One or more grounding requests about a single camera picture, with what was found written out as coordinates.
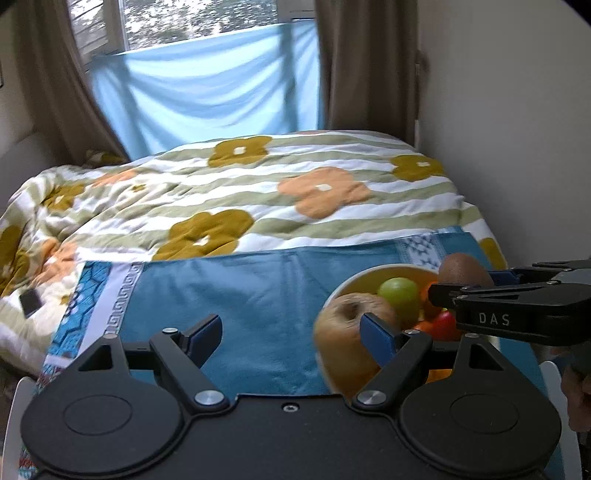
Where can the small tangerine back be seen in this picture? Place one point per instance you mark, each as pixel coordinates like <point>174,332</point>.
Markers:
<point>430,311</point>

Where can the small tangerine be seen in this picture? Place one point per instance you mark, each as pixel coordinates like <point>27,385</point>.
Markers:
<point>430,311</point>
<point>424,326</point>

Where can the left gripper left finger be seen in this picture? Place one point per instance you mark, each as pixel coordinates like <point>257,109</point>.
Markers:
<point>178,359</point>

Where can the cream bowl with yellow print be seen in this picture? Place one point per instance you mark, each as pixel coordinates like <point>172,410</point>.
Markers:
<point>370,280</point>

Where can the floral striped duvet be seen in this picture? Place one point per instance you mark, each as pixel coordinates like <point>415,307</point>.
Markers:
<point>319,188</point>

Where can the black phone on bed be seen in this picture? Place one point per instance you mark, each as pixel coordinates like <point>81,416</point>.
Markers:
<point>30,301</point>

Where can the large tan apple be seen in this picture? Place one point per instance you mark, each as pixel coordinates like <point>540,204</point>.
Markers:
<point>345,363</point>

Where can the orange front right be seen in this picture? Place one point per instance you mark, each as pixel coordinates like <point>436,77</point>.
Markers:
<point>438,375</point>

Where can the window frame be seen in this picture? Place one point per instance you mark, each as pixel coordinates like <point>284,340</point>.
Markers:
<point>133,32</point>

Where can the light blue window cloth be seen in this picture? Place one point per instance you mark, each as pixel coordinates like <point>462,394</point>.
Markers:
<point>264,80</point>

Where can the brown kiwi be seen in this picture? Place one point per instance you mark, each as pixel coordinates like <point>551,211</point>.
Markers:
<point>464,270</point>

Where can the green apple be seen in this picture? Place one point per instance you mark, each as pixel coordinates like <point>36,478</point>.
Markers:
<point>403,295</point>

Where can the brown right curtain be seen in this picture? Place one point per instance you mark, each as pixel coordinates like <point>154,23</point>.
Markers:
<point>369,61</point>

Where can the brown left curtain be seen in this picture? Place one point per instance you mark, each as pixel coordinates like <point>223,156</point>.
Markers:
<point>55,86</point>

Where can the red cherry tomato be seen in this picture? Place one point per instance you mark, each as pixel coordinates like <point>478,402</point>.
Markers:
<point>444,327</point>

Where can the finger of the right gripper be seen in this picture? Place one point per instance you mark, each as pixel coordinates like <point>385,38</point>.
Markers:
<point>446,295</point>
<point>572,271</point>

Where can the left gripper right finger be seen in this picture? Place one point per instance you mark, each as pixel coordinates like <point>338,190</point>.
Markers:
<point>403,357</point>

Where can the brown curtain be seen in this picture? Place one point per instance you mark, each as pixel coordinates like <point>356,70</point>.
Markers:
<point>55,86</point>
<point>369,61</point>

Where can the person's hand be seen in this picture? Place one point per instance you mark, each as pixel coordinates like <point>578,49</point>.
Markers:
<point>577,391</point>

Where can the small tangerine middle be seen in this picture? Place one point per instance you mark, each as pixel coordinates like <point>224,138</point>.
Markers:
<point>424,326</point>

